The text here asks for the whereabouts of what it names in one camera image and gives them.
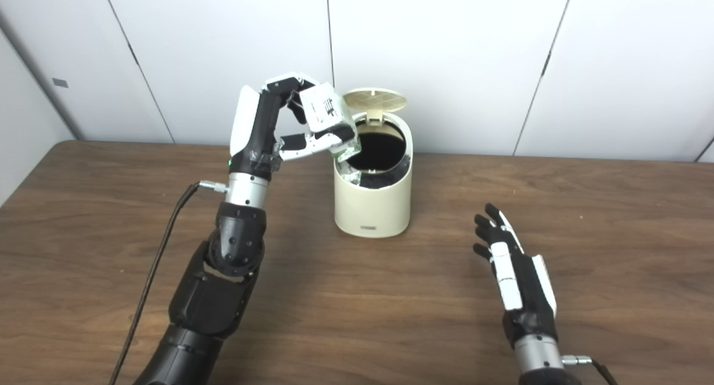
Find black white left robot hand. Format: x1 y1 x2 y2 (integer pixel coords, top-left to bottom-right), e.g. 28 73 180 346
229 72 358 182

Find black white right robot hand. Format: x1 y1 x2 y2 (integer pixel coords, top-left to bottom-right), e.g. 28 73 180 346
472 203 558 349

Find white green milk carton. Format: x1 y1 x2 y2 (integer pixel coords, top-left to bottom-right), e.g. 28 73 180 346
300 83 362 162

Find cream round bin lid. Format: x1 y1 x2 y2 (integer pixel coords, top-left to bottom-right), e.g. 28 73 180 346
342 88 408 123

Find cream-colored bin body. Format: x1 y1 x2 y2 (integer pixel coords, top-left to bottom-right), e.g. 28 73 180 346
334 112 413 239

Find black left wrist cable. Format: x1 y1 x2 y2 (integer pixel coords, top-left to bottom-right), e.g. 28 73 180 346
109 180 229 385

